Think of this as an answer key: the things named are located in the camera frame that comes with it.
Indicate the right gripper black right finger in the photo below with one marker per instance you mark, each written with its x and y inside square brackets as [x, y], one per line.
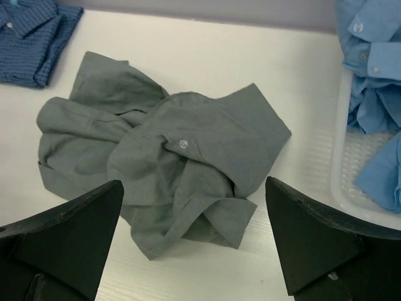
[326, 254]

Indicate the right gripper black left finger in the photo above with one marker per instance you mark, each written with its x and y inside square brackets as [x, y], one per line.
[60, 254]

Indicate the grey long sleeve shirt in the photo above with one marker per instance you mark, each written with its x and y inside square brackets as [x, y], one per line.
[188, 163]

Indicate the white plastic basket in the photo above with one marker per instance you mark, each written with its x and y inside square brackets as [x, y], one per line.
[351, 151]

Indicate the folded dark blue checked shirt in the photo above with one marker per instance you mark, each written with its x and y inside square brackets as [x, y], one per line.
[33, 37]

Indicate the crumpled light blue shirt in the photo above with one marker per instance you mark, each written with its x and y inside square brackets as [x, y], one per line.
[369, 36]

